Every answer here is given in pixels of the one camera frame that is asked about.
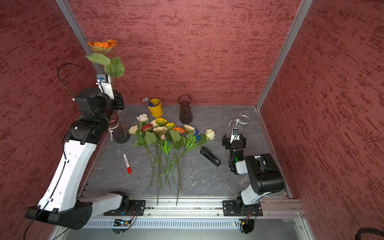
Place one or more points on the white rose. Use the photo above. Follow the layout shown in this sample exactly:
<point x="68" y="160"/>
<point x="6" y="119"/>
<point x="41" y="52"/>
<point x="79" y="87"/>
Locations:
<point x="154" y="123"/>
<point x="142" y="118"/>

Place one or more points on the white rose top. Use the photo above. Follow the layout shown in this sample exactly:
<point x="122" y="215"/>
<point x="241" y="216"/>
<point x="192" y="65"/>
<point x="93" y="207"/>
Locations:
<point x="142" y="118"/>

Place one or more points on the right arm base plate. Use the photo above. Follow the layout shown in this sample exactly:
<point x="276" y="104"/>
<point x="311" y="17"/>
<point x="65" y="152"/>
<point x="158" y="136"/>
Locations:
<point x="235" y="209"/>

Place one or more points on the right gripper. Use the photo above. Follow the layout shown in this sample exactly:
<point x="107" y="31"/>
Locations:
<point x="226" y="142"/>

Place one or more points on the black stapler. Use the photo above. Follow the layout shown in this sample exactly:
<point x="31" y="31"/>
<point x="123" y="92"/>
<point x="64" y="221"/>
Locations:
<point x="209" y="156"/>

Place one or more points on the middle dark ribbed vase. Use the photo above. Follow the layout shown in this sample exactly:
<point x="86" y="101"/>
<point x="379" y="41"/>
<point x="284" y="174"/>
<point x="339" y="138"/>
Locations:
<point x="186" y="116"/>

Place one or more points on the cream rose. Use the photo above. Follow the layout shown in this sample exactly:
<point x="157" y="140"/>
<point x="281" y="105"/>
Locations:
<point x="133" y="130"/>
<point x="176" y="146"/>

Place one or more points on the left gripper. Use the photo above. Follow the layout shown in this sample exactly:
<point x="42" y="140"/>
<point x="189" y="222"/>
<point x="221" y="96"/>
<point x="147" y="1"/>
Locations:
<point x="118" y="99"/>

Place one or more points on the pens in cup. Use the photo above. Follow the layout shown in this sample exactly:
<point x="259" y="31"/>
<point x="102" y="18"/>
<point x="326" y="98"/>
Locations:
<point x="149" y="102"/>

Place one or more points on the orange gerbera flower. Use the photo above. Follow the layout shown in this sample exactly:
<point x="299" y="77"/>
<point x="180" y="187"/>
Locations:
<point x="113" y="67"/>

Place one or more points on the red white marker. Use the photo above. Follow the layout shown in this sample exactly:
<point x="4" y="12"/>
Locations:
<point x="127" y="163"/>

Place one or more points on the cream gerbera flower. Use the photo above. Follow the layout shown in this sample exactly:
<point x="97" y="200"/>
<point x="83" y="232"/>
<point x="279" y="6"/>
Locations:
<point x="160" y="130"/>

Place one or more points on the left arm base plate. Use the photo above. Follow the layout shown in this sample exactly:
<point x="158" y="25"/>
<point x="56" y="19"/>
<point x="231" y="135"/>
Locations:
<point x="133" y="208"/>

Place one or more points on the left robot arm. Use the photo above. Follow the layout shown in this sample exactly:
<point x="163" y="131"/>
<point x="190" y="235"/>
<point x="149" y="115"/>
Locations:
<point x="60" y="205"/>

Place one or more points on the large yellow sunflower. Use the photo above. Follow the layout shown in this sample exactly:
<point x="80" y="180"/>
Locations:
<point x="161" y="122"/>

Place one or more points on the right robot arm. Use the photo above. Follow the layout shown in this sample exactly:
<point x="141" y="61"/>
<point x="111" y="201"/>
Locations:
<point x="264" y="174"/>

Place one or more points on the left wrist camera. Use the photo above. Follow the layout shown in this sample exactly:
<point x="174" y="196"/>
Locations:
<point x="104" y="83"/>

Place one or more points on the yellow pen cup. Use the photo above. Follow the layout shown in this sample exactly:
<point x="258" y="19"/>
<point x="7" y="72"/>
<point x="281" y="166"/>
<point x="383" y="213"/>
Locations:
<point x="157" y="109"/>

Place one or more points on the left dark glass vase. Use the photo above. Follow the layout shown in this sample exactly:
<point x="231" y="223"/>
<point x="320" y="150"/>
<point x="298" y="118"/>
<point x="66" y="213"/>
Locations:
<point x="118" y="134"/>

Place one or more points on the clear glass vase with ribbon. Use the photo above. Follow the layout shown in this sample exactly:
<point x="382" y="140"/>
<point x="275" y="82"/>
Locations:
<point x="243" y="118"/>

